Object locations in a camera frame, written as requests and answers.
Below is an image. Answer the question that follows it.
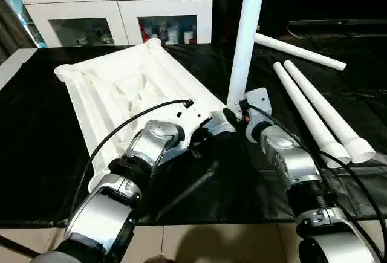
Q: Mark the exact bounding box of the white plastic table leg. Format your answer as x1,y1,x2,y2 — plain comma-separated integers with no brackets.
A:
226,0,268,111
253,31,348,72
273,62,352,169
284,60,376,165

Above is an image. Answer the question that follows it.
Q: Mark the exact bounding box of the white plastic table top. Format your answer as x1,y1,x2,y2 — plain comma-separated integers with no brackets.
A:
53,37,238,192

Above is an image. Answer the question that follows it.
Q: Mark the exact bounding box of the white bottle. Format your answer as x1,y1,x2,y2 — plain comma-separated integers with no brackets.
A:
168,26,180,45

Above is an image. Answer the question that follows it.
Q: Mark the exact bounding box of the black work mat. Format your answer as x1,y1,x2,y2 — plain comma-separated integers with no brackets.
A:
0,42,387,227

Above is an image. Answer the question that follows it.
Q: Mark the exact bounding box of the white glass door cabinet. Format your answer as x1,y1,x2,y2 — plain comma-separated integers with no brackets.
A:
21,0,214,48

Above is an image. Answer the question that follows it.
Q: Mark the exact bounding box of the white side table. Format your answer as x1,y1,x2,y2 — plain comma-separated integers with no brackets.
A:
0,47,38,91

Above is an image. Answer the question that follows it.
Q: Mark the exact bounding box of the cyan plastic item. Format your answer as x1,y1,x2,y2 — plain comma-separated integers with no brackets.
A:
0,0,48,48

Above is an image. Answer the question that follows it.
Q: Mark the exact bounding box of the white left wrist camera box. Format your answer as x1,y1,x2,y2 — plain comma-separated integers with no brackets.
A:
175,101,213,150

